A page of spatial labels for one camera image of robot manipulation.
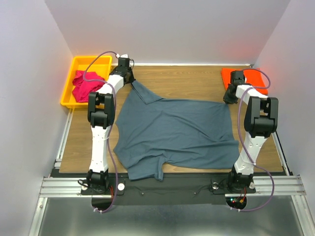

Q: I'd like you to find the grey-blue t-shirt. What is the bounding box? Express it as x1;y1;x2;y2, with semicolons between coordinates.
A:
114;81;239;180

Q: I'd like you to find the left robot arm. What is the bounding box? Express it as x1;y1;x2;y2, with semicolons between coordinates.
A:
83;54;135;193

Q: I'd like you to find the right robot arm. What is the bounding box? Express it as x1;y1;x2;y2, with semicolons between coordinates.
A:
223;68;279;189

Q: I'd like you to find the folded orange t-shirt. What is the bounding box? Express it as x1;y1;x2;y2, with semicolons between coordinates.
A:
221;68;266;90

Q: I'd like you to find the yellow plastic bin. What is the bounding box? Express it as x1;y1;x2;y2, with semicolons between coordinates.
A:
61;56;112;108

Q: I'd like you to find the magenta t-shirt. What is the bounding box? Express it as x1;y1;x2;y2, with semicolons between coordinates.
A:
72;70;104;103

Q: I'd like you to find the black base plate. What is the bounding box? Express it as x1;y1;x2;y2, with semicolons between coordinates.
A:
77;173;255;206

